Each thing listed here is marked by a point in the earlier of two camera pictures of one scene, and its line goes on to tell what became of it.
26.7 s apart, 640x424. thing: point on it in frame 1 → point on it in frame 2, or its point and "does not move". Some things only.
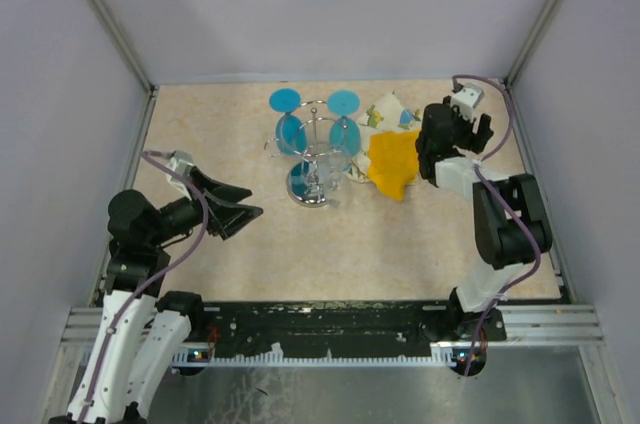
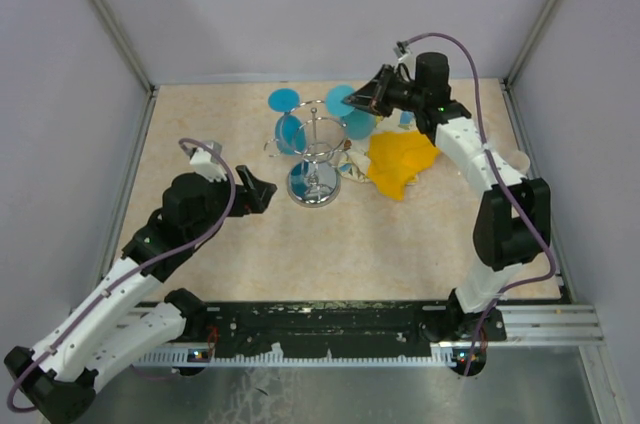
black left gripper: (224, 218) → (259, 193)
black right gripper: (473, 142) → (372, 97)
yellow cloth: (393, 161) does not move
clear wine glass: (337, 163) → (520, 161)
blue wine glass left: (290, 132) does not move
